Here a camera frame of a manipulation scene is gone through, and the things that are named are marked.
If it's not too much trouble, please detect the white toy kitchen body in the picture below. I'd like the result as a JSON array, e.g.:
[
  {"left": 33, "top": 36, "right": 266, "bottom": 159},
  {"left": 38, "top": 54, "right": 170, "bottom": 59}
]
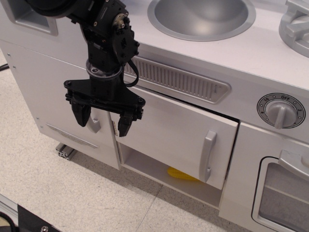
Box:
[{"left": 0, "top": 0, "right": 309, "bottom": 232}]

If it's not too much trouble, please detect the grey oven door handle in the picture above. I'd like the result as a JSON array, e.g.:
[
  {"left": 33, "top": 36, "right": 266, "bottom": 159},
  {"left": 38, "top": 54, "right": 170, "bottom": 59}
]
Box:
[{"left": 279, "top": 150, "right": 309, "bottom": 175}]

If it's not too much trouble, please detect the oven door with window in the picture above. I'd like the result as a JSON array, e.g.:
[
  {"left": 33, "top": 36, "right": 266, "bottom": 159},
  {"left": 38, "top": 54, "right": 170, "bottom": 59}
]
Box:
[{"left": 252, "top": 157, "right": 309, "bottom": 232}]

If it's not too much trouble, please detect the white fridge door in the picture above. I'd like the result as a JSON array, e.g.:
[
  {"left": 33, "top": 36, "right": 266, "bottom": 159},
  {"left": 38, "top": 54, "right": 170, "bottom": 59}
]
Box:
[{"left": 0, "top": 41, "right": 120, "bottom": 169}]

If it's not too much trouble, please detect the grey cabinet door handle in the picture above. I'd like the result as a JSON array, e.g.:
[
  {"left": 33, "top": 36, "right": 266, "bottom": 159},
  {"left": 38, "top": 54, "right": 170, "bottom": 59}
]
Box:
[{"left": 199, "top": 130, "right": 217, "bottom": 183}]

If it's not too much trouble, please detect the yellow toy corn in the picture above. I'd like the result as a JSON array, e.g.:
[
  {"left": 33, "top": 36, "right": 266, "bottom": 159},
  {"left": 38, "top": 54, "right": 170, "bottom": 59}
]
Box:
[{"left": 167, "top": 167, "right": 199, "bottom": 182}]

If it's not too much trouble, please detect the grey timer knob dial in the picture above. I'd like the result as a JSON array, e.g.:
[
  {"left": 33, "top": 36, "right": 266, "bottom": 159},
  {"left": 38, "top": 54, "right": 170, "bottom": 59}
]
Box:
[{"left": 257, "top": 93, "right": 306, "bottom": 130}]

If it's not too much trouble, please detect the grey fridge door handle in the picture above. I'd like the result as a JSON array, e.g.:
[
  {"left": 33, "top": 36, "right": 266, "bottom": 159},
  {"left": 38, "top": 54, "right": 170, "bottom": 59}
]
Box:
[{"left": 86, "top": 116, "right": 101, "bottom": 133}]

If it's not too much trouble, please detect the silver fridge emblem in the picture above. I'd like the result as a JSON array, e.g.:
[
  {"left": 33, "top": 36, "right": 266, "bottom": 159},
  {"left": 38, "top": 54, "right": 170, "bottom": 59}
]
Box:
[{"left": 46, "top": 123, "right": 99, "bottom": 149}]

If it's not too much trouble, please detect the aluminium extrusion rail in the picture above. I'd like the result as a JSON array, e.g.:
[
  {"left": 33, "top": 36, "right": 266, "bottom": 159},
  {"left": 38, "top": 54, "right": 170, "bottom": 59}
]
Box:
[{"left": 56, "top": 143, "right": 77, "bottom": 161}]

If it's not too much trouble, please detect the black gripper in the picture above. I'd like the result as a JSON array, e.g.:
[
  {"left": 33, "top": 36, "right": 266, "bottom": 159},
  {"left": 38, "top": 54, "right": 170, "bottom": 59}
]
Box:
[{"left": 64, "top": 73, "right": 145, "bottom": 137}]

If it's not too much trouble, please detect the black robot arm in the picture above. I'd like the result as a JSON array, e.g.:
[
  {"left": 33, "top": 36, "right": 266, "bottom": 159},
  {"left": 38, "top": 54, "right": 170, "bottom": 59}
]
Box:
[{"left": 28, "top": 0, "right": 145, "bottom": 137}]

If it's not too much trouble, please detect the white cabinet door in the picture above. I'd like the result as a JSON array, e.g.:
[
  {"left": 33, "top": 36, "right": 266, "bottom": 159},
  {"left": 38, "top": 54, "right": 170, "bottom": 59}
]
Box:
[{"left": 116, "top": 87, "right": 238, "bottom": 189}]

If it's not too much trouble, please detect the silver round sink bowl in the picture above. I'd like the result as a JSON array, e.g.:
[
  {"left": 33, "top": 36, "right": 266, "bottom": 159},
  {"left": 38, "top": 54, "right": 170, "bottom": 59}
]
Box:
[{"left": 147, "top": 0, "right": 256, "bottom": 42}]

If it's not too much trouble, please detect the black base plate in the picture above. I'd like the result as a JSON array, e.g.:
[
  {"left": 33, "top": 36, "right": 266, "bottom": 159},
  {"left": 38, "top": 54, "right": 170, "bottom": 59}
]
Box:
[{"left": 0, "top": 204, "right": 63, "bottom": 232}]

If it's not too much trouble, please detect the grey stove burner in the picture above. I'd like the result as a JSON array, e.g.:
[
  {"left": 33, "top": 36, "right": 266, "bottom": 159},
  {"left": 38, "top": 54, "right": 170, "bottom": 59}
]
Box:
[{"left": 279, "top": 0, "right": 309, "bottom": 57}]

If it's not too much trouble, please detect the grey ribbed vent panel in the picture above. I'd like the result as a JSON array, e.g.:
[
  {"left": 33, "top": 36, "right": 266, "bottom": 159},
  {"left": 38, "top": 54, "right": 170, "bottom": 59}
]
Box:
[{"left": 132, "top": 57, "right": 231, "bottom": 105}]

